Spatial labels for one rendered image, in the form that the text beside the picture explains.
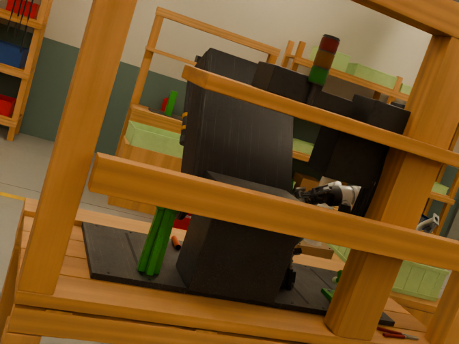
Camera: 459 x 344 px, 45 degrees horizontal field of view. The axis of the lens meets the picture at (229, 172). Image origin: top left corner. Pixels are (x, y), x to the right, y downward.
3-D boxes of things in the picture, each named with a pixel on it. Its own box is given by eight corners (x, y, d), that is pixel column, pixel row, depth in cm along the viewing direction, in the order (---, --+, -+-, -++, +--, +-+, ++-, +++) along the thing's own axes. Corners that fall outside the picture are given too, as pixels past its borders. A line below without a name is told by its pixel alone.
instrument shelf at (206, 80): (180, 77, 157) (184, 63, 157) (422, 153, 191) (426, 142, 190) (203, 88, 135) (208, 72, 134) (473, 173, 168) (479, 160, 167)
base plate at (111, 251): (80, 226, 196) (82, 220, 195) (337, 275, 237) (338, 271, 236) (90, 278, 158) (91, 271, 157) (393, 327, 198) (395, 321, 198)
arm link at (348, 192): (348, 208, 192) (363, 207, 194) (339, 180, 197) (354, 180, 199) (337, 220, 199) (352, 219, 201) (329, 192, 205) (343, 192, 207)
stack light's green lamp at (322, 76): (303, 80, 154) (309, 65, 154) (318, 85, 156) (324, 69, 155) (311, 82, 150) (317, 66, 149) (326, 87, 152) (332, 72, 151)
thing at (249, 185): (174, 265, 183) (205, 169, 177) (255, 279, 194) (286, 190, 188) (188, 291, 166) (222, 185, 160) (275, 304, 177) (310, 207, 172)
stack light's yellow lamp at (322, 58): (309, 65, 154) (314, 49, 153) (324, 69, 155) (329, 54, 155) (317, 66, 149) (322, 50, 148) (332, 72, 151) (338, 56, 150)
